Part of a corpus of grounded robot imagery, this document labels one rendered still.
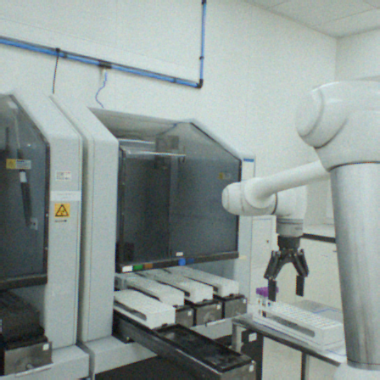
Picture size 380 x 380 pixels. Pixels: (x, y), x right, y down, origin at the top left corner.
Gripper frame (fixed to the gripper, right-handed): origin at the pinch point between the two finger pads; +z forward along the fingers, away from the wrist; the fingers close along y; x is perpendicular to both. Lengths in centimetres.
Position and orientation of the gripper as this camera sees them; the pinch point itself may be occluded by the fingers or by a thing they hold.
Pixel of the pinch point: (286, 294)
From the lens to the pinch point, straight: 153.7
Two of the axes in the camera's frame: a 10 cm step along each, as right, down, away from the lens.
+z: -0.4, 10.0, 0.5
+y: 8.1, 0.0, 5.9
